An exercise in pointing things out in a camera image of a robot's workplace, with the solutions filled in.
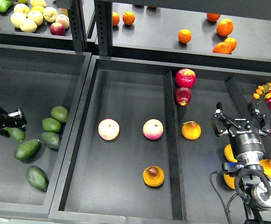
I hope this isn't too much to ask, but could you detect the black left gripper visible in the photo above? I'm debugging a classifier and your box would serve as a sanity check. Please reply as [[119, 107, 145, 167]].
[[0, 108, 27, 138]]

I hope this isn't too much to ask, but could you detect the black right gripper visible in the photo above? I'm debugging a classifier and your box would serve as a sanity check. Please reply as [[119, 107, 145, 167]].
[[210, 102, 271, 161]]

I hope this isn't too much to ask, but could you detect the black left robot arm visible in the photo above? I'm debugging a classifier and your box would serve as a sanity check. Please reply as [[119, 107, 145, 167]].
[[0, 105, 27, 142]]

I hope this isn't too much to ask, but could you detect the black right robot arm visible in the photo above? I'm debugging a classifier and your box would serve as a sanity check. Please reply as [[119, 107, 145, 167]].
[[211, 102, 271, 224]]

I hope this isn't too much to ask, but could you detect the green avocado long left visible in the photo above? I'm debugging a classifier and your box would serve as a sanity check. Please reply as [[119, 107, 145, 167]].
[[14, 139, 41, 161]]

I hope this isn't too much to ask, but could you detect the yellow pear under gripper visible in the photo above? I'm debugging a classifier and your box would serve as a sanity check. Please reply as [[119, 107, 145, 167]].
[[224, 144, 238, 162]]

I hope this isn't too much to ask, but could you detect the yellow pear upper right compartment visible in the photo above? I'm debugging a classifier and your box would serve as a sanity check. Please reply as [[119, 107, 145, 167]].
[[181, 121, 202, 140]]

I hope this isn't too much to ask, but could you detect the green avocado top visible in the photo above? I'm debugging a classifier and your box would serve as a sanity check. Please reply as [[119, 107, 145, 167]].
[[50, 106, 69, 123]]

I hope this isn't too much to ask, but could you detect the dark green avocado bottom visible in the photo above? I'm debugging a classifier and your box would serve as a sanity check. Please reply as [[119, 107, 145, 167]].
[[26, 166, 49, 191]]

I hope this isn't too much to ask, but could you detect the pale yellow pear front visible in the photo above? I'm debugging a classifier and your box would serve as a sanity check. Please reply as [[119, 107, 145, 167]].
[[19, 18, 38, 33]]

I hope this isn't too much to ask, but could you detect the pale yellow pear left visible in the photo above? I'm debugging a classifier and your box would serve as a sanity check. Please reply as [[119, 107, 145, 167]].
[[10, 12, 26, 28]]

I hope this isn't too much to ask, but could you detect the pale yellow pear middle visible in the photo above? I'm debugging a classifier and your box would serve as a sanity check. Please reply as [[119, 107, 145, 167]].
[[28, 10, 44, 26]]

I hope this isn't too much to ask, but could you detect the cherry tomato bunch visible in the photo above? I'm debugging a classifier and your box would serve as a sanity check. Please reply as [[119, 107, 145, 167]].
[[253, 82, 271, 109]]

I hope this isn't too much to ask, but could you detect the black left tray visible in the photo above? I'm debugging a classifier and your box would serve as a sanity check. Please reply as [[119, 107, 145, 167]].
[[0, 45, 91, 219]]

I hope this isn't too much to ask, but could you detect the black tray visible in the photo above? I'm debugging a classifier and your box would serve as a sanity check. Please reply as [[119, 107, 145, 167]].
[[49, 56, 271, 224], [0, 45, 91, 219]]

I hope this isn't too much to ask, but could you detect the dark red apple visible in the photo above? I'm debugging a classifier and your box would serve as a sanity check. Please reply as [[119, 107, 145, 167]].
[[174, 87, 192, 106]]

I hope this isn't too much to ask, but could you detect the bright red apple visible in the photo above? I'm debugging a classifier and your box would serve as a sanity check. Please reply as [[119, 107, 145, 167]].
[[175, 69, 196, 89]]

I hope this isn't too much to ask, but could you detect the orange front right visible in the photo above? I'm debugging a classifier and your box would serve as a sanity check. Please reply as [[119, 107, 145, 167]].
[[212, 42, 232, 54]]

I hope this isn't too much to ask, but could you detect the orange right small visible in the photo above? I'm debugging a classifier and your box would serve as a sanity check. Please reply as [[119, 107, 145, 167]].
[[224, 37, 237, 51]]

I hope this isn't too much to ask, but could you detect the black tray divider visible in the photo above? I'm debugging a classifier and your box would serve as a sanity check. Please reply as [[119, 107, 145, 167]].
[[163, 71, 186, 221]]

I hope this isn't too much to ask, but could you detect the pink apple right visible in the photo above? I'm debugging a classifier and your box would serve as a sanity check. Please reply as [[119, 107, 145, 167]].
[[143, 119, 164, 140]]

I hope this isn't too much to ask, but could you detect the pink apple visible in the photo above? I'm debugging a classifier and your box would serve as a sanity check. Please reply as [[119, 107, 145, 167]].
[[98, 119, 119, 140], [143, 119, 164, 140]]

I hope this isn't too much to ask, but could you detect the large orange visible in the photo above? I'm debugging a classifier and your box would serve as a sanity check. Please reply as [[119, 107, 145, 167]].
[[216, 19, 234, 37]]

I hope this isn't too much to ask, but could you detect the pink apple left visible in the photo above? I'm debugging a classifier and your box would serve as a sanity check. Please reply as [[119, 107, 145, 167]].
[[98, 119, 119, 140]]

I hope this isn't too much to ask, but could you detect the black middle tray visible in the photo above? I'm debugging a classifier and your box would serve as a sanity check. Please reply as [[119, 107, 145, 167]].
[[49, 56, 271, 224]]

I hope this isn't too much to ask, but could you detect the orange middle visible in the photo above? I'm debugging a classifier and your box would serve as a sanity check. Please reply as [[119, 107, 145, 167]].
[[178, 29, 192, 44]]

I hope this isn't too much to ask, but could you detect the red apple on shelf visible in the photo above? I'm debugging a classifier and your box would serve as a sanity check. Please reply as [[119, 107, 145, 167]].
[[50, 22, 65, 36]]

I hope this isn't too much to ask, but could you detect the orange top right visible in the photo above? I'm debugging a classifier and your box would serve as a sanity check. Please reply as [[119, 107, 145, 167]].
[[206, 13, 221, 22]]

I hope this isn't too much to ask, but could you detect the peach on shelf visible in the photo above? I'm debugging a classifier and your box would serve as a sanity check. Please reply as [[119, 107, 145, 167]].
[[56, 14, 70, 29]]

